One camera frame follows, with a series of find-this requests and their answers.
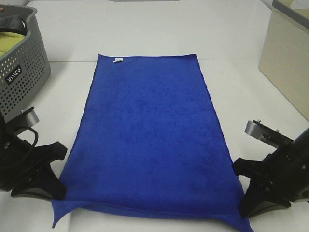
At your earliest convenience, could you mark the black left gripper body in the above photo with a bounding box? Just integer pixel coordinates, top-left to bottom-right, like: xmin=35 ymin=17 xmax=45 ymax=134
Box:
xmin=0 ymin=114 xmax=67 ymax=193

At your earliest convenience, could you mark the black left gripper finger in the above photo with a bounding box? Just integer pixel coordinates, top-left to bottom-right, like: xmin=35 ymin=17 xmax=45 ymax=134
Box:
xmin=36 ymin=164 xmax=67 ymax=200
xmin=11 ymin=183 xmax=60 ymax=201

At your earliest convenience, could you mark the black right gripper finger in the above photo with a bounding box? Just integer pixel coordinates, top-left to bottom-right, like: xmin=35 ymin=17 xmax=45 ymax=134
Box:
xmin=245 ymin=193 xmax=291 ymax=218
xmin=238 ymin=180 xmax=266 ymax=218

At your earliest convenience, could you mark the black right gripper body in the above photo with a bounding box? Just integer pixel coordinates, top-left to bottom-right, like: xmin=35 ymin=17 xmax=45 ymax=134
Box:
xmin=232 ymin=130 xmax=309 ymax=202

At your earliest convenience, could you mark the blue towel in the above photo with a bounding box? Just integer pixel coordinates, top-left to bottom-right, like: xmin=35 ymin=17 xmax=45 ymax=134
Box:
xmin=52 ymin=54 xmax=252 ymax=232

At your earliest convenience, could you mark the grey perforated plastic basket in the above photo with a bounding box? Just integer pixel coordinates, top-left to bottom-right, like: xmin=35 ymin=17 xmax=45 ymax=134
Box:
xmin=0 ymin=5 xmax=51 ymax=122

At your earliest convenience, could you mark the beige plastic bin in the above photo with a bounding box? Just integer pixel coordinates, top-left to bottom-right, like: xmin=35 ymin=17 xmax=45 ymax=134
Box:
xmin=258 ymin=0 xmax=309 ymax=119

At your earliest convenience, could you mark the yellow-green towel in basket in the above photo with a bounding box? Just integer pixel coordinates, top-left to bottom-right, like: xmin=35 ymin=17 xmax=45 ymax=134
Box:
xmin=0 ymin=32 xmax=25 ymax=59

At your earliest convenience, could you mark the black cloth in basket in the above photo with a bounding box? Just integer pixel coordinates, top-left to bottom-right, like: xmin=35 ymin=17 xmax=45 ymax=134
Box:
xmin=0 ymin=15 xmax=27 ymax=36

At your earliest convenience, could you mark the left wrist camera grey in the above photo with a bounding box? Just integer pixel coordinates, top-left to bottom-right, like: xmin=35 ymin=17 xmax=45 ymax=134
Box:
xmin=21 ymin=107 xmax=40 ymax=127

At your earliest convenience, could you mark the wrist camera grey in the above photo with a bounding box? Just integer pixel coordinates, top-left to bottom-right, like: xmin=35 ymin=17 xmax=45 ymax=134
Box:
xmin=244 ymin=120 xmax=293 ymax=148
xmin=21 ymin=107 xmax=40 ymax=127

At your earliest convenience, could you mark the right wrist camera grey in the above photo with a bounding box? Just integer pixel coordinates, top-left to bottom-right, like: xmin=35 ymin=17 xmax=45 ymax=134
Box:
xmin=244 ymin=120 xmax=293 ymax=148

